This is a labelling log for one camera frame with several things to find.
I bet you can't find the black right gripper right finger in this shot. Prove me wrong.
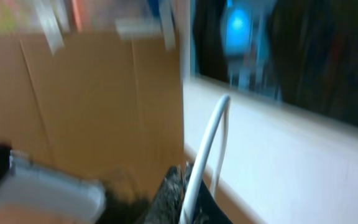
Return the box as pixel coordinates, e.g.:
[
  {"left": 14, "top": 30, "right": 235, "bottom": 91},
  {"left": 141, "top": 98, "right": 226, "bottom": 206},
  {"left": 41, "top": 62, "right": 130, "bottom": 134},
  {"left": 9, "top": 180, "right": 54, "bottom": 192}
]
[{"left": 185, "top": 180, "right": 232, "bottom": 224}]

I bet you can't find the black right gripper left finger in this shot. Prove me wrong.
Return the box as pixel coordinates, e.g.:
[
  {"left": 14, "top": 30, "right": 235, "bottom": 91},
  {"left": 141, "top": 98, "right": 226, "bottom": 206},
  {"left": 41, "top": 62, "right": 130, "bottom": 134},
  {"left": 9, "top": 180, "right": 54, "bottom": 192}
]
[{"left": 143, "top": 166, "right": 184, "bottom": 224}]

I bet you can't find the white USB cable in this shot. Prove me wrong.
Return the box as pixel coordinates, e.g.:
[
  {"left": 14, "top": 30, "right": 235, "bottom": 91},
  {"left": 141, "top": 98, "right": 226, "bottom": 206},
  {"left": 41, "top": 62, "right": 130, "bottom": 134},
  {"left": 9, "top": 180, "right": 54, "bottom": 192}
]
[{"left": 178, "top": 94, "right": 231, "bottom": 224}]

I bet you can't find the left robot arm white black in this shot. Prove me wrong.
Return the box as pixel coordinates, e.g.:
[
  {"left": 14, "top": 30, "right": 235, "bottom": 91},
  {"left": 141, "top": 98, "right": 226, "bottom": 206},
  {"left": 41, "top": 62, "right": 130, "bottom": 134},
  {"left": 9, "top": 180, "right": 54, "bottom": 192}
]
[{"left": 0, "top": 144, "right": 106, "bottom": 223}]

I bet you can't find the brown cardboard panel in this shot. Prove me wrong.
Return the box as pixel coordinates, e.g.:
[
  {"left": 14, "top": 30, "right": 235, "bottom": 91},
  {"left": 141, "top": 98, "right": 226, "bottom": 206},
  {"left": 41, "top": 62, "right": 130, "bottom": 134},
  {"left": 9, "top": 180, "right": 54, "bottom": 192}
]
[{"left": 0, "top": 32, "right": 184, "bottom": 199}]

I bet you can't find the dark window with blue light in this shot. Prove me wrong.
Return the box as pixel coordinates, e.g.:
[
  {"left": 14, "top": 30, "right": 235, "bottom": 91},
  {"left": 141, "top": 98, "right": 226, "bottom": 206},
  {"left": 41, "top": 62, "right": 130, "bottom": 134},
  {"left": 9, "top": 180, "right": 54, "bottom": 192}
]
[{"left": 191, "top": 0, "right": 358, "bottom": 127}]

